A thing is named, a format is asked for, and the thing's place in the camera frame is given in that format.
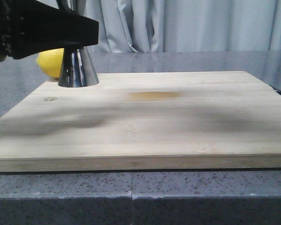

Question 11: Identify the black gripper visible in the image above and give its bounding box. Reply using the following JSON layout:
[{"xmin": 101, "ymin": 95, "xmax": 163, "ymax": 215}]
[{"xmin": 0, "ymin": 0, "xmax": 99, "ymax": 62}]

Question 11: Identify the steel double jigger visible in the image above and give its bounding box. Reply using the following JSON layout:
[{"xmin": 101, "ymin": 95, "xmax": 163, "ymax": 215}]
[{"xmin": 58, "ymin": 47, "xmax": 99, "ymax": 88}]

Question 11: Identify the yellow lemon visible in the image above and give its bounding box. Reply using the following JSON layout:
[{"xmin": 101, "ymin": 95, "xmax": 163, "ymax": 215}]
[{"xmin": 36, "ymin": 48, "xmax": 64, "ymax": 79}]

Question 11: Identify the grey curtain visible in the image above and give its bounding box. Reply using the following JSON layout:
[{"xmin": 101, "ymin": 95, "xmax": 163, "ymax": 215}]
[{"xmin": 86, "ymin": 0, "xmax": 281, "ymax": 53}]

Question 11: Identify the wooden cutting board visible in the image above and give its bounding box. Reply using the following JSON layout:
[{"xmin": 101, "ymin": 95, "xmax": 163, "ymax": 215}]
[{"xmin": 0, "ymin": 71, "xmax": 281, "ymax": 172}]

